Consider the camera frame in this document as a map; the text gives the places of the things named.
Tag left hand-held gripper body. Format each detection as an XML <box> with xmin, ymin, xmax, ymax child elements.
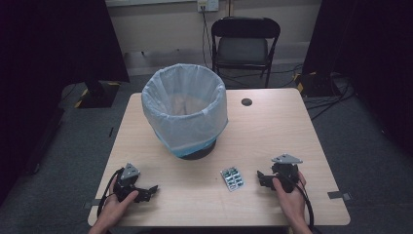
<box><xmin>112</xmin><ymin>162</ymin><xmax>146</xmax><ymax>203</ymax></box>

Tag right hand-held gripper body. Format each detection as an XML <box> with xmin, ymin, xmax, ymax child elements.
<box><xmin>271</xmin><ymin>153</ymin><xmax>304</xmax><ymax>194</ymax></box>

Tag silver pill blister pack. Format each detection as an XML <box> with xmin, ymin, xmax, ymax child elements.
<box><xmin>220</xmin><ymin>166</ymin><xmax>246</xmax><ymax>193</ymax></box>

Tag black trash bin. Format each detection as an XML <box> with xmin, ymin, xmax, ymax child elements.
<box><xmin>179</xmin><ymin>138</ymin><xmax>217</xmax><ymax>161</ymax></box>

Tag trash bin with plastic liner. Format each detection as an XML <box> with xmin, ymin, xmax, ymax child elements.
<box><xmin>140</xmin><ymin>62</ymin><xmax>229</xmax><ymax>159</ymax></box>

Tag person's left hand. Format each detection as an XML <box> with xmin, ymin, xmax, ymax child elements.
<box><xmin>95</xmin><ymin>176</ymin><xmax>140</xmax><ymax>229</ymax></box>

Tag person's right hand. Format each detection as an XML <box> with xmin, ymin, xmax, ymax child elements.
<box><xmin>272</xmin><ymin>171</ymin><xmax>308</xmax><ymax>228</ymax></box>

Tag grey tape strip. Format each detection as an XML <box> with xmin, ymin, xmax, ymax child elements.
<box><xmin>83</xmin><ymin>199</ymin><xmax>102</xmax><ymax>210</ymax></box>
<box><xmin>326</xmin><ymin>190</ymin><xmax>353</xmax><ymax>201</ymax></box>

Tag black box with yellow tape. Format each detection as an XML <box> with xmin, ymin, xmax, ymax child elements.
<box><xmin>295</xmin><ymin>71</ymin><xmax>343</xmax><ymax>98</ymax></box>

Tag black stand base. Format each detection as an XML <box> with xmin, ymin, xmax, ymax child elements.
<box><xmin>75</xmin><ymin>80</ymin><xmax>122</xmax><ymax>110</ymax></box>

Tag black folding chair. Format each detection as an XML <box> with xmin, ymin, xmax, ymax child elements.
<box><xmin>210</xmin><ymin>16</ymin><xmax>282</xmax><ymax>89</ymax></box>

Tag black curtain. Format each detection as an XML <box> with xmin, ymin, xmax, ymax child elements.
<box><xmin>0</xmin><ymin>0</ymin><xmax>131</xmax><ymax>206</ymax></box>
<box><xmin>301</xmin><ymin>0</ymin><xmax>413</xmax><ymax>157</ymax></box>

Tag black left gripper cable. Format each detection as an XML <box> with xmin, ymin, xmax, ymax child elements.
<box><xmin>96</xmin><ymin>167</ymin><xmax>126</xmax><ymax>218</ymax></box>

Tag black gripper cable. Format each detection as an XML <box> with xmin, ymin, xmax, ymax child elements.
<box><xmin>96</xmin><ymin>167</ymin><xmax>126</xmax><ymax>218</ymax></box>
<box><xmin>282</xmin><ymin>171</ymin><xmax>322</xmax><ymax>234</ymax></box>

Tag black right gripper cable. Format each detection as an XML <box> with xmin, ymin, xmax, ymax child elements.
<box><xmin>282</xmin><ymin>171</ymin><xmax>322</xmax><ymax>234</ymax></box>

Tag black floor cables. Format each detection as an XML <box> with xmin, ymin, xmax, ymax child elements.
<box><xmin>223</xmin><ymin>62</ymin><xmax>357</xmax><ymax>121</ymax></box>

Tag black wall socket cable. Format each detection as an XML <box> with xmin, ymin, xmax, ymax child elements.
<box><xmin>201</xmin><ymin>5</ymin><xmax>216</xmax><ymax>70</ymax></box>

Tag white wall socket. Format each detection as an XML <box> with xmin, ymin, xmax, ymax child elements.
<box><xmin>197</xmin><ymin>0</ymin><xmax>220</xmax><ymax>14</ymax></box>

